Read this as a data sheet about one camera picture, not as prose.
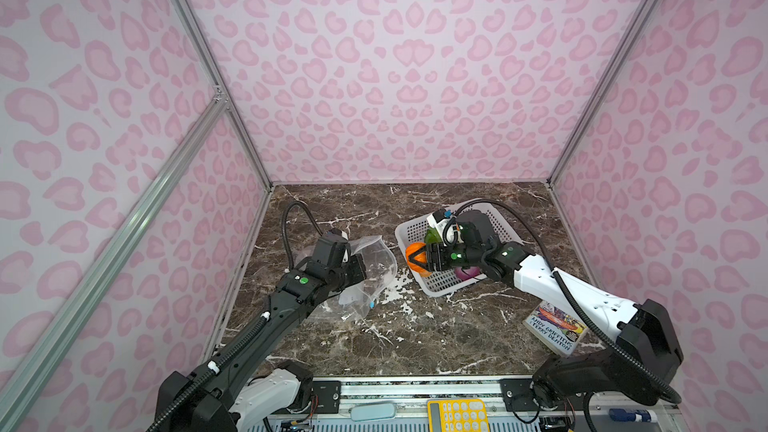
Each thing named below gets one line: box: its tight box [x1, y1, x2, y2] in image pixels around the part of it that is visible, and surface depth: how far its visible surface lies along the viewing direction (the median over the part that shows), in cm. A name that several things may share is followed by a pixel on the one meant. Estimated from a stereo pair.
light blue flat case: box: [350, 402, 397, 422], surface depth 70 cm
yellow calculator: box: [427, 398, 490, 432], surface depth 71 cm
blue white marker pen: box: [609, 408, 657, 423], surface depth 70 cm
